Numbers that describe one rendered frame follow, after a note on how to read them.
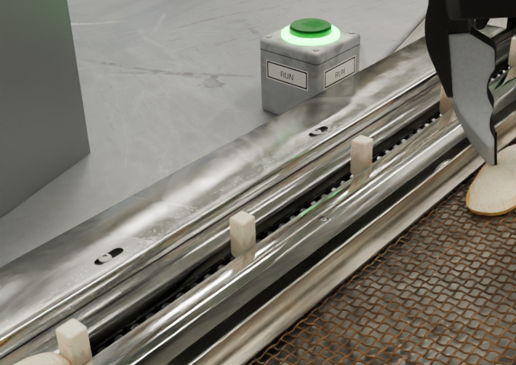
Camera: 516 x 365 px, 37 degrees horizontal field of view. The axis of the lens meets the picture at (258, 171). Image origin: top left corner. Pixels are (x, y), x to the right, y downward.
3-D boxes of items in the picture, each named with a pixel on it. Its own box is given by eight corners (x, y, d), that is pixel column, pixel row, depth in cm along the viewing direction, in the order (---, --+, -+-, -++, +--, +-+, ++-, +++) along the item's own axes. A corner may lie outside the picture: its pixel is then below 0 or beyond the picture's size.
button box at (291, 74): (305, 114, 83) (305, 14, 78) (366, 135, 79) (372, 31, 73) (255, 142, 78) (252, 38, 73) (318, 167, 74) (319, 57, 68)
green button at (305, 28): (306, 30, 76) (306, 14, 75) (339, 39, 74) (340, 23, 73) (280, 42, 73) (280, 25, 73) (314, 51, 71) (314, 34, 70)
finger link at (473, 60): (499, 136, 54) (505, 4, 50) (496, 172, 49) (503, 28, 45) (453, 134, 55) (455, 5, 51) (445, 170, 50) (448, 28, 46)
